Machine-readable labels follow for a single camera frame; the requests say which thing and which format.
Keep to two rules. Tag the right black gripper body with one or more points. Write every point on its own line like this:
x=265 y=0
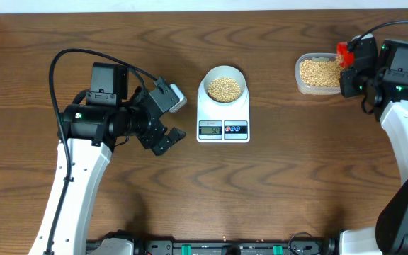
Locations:
x=353 y=83

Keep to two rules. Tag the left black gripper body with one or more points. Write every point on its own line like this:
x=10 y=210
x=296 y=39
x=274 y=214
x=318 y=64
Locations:
x=146 y=129

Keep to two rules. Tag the red plastic measuring scoop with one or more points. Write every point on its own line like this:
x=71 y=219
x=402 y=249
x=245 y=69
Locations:
x=346 y=58

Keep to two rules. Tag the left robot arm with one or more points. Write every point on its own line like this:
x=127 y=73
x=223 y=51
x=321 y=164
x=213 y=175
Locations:
x=90 y=128

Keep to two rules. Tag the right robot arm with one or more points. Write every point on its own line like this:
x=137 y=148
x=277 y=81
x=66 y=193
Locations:
x=380 y=76

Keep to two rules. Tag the white digital kitchen scale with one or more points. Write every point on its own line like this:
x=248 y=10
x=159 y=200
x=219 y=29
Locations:
x=227 y=122

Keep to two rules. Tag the soybeans in bowl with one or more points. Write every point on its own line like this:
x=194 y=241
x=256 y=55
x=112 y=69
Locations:
x=224 y=90

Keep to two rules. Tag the grey round bowl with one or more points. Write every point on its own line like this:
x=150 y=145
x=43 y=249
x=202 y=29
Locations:
x=226 y=71

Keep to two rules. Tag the clear plastic container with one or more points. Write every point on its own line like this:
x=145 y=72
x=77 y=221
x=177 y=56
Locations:
x=315 y=90

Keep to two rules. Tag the soybeans in container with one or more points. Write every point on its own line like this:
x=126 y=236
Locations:
x=320 y=73

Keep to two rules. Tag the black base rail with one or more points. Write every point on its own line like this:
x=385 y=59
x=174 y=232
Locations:
x=304 y=246

